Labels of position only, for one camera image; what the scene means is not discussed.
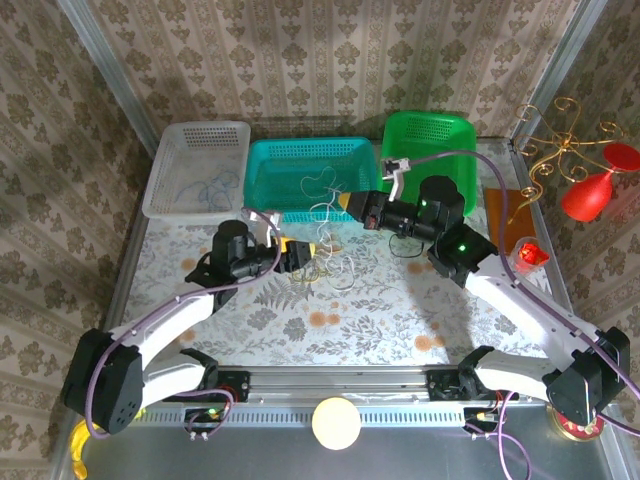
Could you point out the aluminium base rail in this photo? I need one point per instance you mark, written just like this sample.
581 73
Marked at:
340 382

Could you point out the teal plastic basket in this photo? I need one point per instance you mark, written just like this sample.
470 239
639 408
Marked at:
280 170

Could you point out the aluminium frame post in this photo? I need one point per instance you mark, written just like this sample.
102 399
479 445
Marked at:
110 75
560 70

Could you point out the green plastic basket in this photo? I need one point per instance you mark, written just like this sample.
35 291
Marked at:
435 140

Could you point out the grey metal platform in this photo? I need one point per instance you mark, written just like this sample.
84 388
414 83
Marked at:
425 460

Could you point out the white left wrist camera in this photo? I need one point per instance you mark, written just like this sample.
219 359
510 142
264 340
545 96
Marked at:
265 217

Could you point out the floral tablecloth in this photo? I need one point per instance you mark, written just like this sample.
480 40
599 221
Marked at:
360 325

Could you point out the amber rectangular board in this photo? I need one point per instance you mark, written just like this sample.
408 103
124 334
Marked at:
495 220

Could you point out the clear cup red wrapper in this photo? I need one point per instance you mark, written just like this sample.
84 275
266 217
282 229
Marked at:
531 255

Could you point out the pale yellow ball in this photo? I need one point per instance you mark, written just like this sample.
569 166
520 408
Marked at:
336 422

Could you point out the red goblet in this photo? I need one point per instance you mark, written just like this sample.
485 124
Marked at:
587 197

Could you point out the red round tin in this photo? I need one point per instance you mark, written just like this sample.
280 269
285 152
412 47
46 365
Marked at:
585 432

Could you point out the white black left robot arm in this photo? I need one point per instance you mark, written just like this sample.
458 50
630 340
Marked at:
165 320

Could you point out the white plastic basket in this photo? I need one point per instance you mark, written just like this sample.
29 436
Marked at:
195 160

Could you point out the small black controller board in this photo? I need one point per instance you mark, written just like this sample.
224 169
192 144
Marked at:
200 417
480 417

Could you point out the yellow banana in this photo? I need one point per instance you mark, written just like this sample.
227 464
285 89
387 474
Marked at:
77 450

